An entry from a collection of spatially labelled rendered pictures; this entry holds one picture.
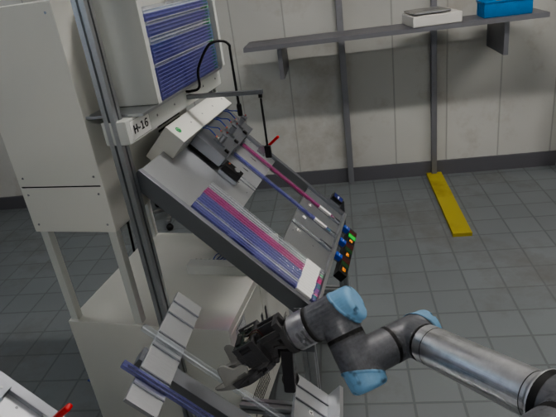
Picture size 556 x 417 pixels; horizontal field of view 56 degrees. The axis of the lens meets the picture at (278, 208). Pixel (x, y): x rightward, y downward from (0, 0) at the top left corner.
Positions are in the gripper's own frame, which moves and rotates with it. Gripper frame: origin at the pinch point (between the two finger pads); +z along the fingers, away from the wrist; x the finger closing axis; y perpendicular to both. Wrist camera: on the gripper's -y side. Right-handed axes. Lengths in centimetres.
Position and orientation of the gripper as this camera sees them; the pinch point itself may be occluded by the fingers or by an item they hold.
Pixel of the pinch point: (225, 379)
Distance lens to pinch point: 119.9
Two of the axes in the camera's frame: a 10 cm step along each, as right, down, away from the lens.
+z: -7.9, 5.1, 3.4
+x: -1.2, 4.3, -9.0
